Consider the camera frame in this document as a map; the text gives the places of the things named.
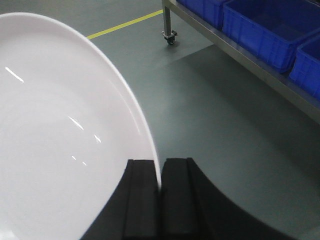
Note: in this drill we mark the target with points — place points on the blue plastic crate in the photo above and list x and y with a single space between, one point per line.
271 30
306 69

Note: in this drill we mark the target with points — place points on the blue crate background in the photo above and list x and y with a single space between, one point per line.
211 11

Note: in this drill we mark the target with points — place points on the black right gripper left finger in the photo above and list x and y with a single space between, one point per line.
132 212

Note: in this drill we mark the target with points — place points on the pink round plate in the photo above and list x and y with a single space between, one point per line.
69 123

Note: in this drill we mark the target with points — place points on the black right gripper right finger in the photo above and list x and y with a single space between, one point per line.
193 208

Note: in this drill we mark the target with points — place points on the steel wheeled table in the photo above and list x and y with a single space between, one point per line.
278 82

